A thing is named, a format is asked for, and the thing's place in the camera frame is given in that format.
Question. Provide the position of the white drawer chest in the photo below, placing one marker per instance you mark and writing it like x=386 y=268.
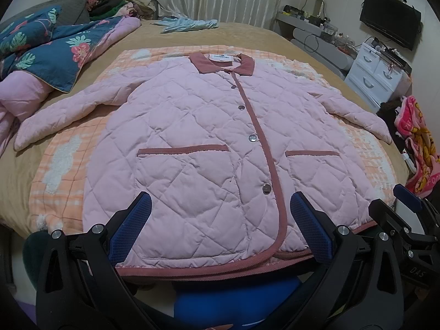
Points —
x=376 y=79

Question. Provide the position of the blue chair seat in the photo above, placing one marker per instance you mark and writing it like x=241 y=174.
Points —
x=239 y=307

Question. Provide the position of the pile of clothes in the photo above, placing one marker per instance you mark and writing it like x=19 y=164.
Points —
x=103 y=9

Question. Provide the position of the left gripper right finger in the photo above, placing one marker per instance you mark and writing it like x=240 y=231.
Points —
x=359 y=285

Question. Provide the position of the blue floral comforter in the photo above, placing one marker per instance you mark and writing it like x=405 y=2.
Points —
x=39 y=57

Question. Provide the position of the grey pillow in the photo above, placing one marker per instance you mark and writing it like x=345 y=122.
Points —
x=73 y=12

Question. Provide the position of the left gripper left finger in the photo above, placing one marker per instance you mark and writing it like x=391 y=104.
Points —
x=79 y=287

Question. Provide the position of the grey wall shelf unit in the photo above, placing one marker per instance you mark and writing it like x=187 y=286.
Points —
x=307 y=37

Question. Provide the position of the pink cartoon towel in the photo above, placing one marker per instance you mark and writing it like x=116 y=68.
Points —
x=411 y=125

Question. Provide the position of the black flat television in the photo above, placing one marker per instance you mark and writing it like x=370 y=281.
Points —
x=393 y=19

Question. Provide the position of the pink quilted jacket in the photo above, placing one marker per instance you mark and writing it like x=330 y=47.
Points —
x=220 y=148

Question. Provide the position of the orange plaid fleece blanket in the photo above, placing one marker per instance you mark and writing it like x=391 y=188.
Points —
x=56 y=195

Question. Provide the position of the tan bed sheet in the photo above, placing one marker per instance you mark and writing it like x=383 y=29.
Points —
x=19 y=169

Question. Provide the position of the light blue garment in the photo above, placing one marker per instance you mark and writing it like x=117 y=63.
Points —
x=183 y=24

